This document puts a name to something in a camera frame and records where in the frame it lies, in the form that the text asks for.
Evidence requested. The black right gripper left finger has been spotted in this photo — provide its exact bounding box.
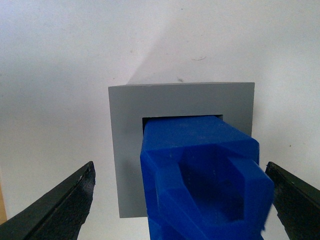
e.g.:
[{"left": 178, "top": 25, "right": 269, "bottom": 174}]
[{"left": 0, "top": 161, "right": 96, "bottom": 240}]

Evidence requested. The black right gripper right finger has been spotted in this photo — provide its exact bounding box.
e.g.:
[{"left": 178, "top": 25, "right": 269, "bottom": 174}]
[{"left": 265, "top": 161, "right": 320, "bottom": 240}]

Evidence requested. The blue plastic part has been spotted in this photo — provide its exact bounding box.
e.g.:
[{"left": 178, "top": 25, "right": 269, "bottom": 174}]
[{"left": 140, "top": 116, "right": 274, "bottom": 240}]

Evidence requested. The gray square base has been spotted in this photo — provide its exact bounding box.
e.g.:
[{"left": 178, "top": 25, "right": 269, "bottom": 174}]
[{"left": 108, "top": 82, "right": 255, "bottom": 218}]

